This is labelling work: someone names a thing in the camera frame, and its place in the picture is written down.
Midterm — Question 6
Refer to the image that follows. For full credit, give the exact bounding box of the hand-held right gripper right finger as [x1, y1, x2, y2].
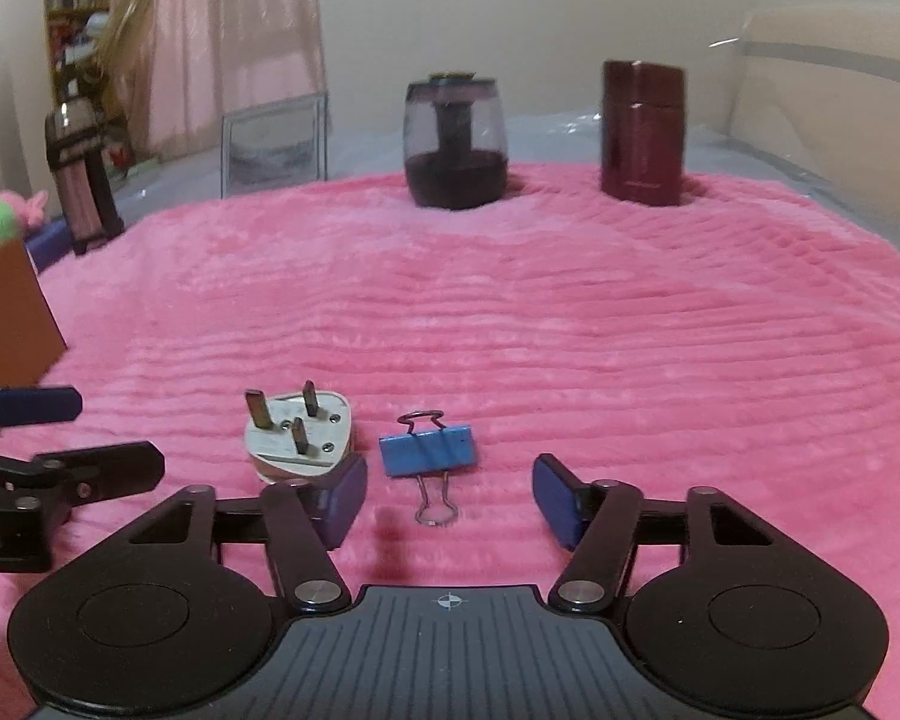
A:
[531, 453, 794, 612]

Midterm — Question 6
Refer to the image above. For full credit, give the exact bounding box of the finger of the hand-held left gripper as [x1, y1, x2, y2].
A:
[0, 441, 166, 507]
[0, 382, 83, 432]

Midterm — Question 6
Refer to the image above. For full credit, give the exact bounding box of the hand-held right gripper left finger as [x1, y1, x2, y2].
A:
[111, 453, 370, 612]

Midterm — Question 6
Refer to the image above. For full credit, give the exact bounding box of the white three-pin plug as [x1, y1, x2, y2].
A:
[244, 380, 355, 487]

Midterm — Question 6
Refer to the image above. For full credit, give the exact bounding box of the brown cardboard box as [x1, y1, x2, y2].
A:
[0, 238, 68, 402]

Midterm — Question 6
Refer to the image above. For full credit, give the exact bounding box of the blue binder clip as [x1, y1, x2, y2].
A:
[379, 409, 477, 526]

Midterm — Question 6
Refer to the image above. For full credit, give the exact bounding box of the pink ribbed blanket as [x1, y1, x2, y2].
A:
[0, 169, 900, 720]

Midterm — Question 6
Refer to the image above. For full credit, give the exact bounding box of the green plush toy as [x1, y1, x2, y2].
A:
[0, 191, 50, 256]

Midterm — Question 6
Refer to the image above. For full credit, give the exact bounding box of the black pink water bottle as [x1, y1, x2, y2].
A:
[45, 75, 126, 257]

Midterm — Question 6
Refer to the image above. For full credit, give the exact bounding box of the dark glass jar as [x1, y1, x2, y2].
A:
[403, 73, 509, 211]

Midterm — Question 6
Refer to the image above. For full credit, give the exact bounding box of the maroon thermos flask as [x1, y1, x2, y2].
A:
[598, 60, 687, 207]

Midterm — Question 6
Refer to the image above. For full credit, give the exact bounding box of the standing fan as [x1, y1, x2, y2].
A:
[90, 0, 155, 143]

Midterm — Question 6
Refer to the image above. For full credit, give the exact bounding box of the pink curtain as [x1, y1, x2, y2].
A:
[105, 0, 331, 158]

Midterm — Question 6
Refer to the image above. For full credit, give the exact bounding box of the plastic-wrapped wooden headboard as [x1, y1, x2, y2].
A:
[727, 4, 900, 271]

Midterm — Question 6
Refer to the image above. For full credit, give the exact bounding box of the silver picture frame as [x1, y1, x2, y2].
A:
[220, 94, 329, 200]

